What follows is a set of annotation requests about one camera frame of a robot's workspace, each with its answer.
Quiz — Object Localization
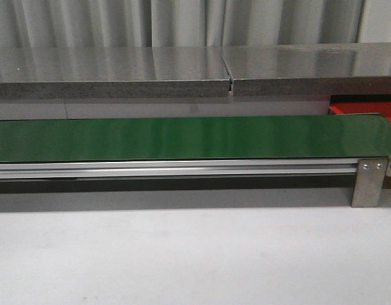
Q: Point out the right grey stone slab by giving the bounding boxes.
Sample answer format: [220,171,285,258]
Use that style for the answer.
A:
[221,43,391,97]

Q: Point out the grey stone slab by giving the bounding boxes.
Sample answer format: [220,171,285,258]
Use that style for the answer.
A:
[221,43,391,97]
[0,47,230,100]

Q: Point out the green conveyor belt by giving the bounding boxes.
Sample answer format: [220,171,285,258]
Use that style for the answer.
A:
[0,114,391,163]

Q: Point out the left grey stone slab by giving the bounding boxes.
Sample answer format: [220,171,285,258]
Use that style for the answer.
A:
[0,47,230,100]

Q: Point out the red plastic tray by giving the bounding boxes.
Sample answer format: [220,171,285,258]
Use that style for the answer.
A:
[329,101,391,121]

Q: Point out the grey pleated curtain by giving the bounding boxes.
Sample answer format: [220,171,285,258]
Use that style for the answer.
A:
[0,0,365,48]

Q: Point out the aluminium conveyor side rail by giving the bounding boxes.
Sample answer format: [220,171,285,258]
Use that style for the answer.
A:
[0,158,359,180]

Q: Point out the steel conveyor support bracket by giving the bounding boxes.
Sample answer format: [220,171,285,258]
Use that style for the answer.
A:
[351,158,388,208]

